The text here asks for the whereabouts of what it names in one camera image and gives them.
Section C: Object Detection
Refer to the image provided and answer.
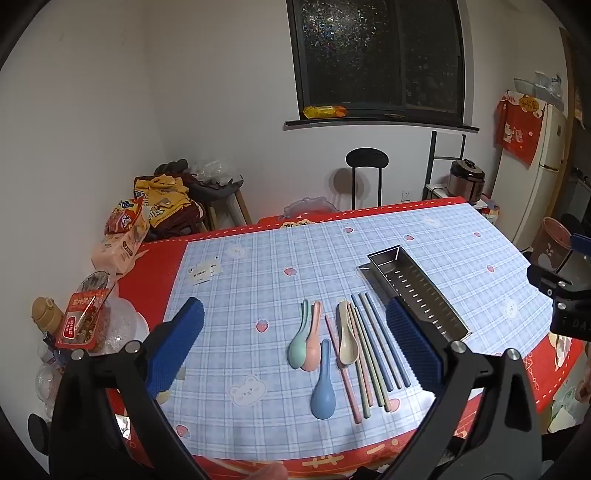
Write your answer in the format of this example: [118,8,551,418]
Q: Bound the pink chopstick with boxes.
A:
[341,364,371,419]
[324,315,362,424]

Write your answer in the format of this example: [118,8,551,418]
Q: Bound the black metal rack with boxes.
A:
[424,130,490,208]

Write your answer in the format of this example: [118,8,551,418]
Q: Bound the blue plaid table mat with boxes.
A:
[159,203,555,467]

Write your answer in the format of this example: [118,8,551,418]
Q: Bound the green spoon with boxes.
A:
[287,299,311,370]

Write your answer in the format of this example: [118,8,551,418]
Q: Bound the colourful small box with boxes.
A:
[480,198,502,224]

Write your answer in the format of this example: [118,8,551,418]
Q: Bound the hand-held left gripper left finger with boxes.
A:
[48,296,211,480]

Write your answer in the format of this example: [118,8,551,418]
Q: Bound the clear plastic bag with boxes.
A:
[189,159,238,188]

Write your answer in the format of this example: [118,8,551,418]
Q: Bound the person's left hand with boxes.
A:
[247,463,288,480]

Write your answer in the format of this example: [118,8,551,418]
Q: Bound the black windowsill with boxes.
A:
[284,117,480,134]

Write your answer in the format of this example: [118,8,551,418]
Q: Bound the wooden stool grey seat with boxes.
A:
[187,178,254,232]

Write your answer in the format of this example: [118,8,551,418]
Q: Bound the clear plastic bottle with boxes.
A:
[34,342,65,416]

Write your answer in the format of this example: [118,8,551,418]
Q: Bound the black chair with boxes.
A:
[345,148,390,208]

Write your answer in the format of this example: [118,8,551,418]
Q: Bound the clear plastic containers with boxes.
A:
[512,71,566,109]

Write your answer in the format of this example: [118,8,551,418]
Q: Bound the red printed cloth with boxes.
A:
[495,91,550,167]

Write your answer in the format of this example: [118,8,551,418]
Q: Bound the pink package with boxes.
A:
[91,226,148,280]

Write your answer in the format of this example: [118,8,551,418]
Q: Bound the clear plastic container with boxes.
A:
[99,295,151,356]

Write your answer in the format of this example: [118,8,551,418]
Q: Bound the metal utensil tray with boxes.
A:
[356,246,472,342]

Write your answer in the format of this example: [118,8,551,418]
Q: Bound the blue spoon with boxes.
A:
[310,339,337,420]

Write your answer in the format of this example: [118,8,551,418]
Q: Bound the beige spoon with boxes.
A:
[336,301,360,367]

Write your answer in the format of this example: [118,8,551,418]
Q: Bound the wooden door frame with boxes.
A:
[558,27,585,139]

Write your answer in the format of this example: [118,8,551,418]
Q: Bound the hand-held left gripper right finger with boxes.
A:
[383,296,543,480]

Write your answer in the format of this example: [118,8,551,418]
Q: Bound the dark cloth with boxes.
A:
[154,159,190,177]

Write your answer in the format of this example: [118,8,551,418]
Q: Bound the clear plastic bowl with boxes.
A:
[283,196,341,217]

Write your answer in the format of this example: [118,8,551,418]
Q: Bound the blue chopstick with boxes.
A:
[366,292,411,387]
[358,294,402,392]

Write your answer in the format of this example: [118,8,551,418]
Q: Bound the dark window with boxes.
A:
[286,0,467,125]

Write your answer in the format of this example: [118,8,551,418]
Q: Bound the brown trash bin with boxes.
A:
[530,217,573,278]

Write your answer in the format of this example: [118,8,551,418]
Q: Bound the white fridge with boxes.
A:
[489,90,570,252]

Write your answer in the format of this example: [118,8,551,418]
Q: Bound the brown rice cooker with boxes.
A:
[447,158,486,206]

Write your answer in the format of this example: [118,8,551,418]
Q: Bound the yellow and maroon clothes pile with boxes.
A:
[134,173,208,241]

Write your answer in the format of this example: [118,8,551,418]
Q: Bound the yellow snack packet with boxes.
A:
[302,105,348,119]

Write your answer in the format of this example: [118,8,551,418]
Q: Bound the beige bottle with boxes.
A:
[31,295,65,335]

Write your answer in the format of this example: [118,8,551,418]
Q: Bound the red snack bag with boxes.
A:
[105,198,151,241]

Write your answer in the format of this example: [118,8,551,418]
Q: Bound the pink spoon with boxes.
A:
[302,301,322,372]

